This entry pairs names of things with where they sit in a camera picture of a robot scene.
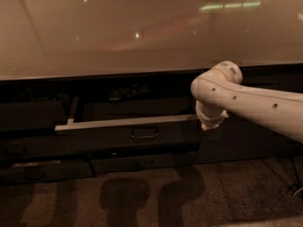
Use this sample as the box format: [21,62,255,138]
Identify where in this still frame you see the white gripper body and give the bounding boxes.
[195,101,228,131]

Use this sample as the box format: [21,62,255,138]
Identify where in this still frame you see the dark cabinet door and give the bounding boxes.
[195,64,303,164]

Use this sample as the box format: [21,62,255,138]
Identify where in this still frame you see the dark drawer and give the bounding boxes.
[55,96,200,152]
[0,136,81,160]
[0,160,94,185]
[0,100,67,131]
[91,151,196,174]

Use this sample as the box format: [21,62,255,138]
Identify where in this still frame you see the green snack bag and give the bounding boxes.
[108,84,150,101]

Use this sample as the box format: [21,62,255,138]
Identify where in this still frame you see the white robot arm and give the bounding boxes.
[190,61,303,143]

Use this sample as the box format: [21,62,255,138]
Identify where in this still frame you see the cable on floor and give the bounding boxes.
[286,156,303,198]

